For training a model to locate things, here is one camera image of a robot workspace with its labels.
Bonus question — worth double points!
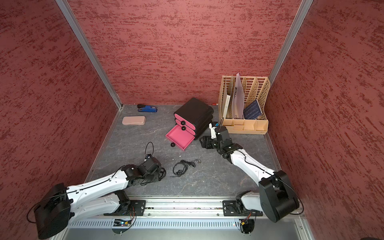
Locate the translucent plastic folder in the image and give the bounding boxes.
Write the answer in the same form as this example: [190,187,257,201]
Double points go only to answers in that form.
[232,73,245,119]

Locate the aluminium mounting rail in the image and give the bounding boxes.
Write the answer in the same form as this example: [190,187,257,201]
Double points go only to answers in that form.
[62,196,307,219]

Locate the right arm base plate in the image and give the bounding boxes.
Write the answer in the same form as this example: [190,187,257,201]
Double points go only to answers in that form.
[223,200,263,217]

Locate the right aluminium corner post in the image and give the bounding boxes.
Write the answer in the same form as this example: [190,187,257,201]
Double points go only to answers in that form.
[269,0,313,85]

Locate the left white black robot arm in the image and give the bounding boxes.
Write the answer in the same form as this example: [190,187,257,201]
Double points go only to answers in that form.
[29,154,167,240]

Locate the aluminium corner post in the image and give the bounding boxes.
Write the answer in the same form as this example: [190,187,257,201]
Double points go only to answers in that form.
[56,0,124,111]
[269,0,313,85]

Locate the pink pencil case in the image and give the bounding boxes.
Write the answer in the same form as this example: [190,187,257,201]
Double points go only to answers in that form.
[122,116,146,126]

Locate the left aluminium corner post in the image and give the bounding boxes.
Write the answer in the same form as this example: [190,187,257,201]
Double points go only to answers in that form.
[56,0,124,111]

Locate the black braided earphones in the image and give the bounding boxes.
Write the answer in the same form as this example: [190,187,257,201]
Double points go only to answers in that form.
[180,159,201,168]

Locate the beige file organizer rack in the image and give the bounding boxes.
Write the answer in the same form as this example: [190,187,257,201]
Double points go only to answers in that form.
[218,75,271,135]

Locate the white perforated cable tray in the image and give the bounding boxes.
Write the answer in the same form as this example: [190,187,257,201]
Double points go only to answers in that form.
[68,218,241,232]

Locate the black pink drawer cabinet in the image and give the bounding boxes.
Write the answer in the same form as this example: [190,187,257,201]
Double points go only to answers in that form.
[174,98,214,140]

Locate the pink bottom drawer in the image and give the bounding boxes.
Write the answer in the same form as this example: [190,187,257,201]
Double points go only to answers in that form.
[166,125,195,151]

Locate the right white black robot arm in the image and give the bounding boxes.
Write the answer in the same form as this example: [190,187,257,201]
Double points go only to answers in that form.
[199,130,305,223]

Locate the dark blue notebook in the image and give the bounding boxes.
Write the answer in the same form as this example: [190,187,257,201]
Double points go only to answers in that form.
[243,100,262,120]

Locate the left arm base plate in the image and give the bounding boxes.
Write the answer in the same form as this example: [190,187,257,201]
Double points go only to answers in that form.
[104,200,146,217]

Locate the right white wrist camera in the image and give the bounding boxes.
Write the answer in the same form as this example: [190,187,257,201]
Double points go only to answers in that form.
[209,122,219,139]

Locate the beige cardboard folder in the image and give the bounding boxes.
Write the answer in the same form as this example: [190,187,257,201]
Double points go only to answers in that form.
[222,76,235,119]

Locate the blue black stapler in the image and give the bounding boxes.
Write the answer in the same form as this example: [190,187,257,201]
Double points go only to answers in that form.
[137,104,158,113]

